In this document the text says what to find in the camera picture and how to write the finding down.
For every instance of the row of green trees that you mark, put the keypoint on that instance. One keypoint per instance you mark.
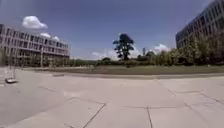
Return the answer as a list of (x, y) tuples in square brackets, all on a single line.
[(186, 53)]

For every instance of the low dark object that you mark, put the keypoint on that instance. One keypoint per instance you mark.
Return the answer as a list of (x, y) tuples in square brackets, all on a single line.
[(10, 80)]

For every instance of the grass lawn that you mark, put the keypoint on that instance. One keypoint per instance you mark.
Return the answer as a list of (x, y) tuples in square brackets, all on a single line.
[(150, 70)]

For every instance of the pale concrete slab plaza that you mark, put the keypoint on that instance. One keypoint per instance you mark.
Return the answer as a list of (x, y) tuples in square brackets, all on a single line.
[(116, 100)]

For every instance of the tall dark building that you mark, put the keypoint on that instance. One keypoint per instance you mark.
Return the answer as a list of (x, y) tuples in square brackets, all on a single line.
[(206, 23)]

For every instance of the tall dark tree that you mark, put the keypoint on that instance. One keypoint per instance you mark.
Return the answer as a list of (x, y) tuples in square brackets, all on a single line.
[(123, 45)]

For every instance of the white building with grid windows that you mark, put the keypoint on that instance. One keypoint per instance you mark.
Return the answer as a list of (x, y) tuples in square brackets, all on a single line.
[(30, 46)]

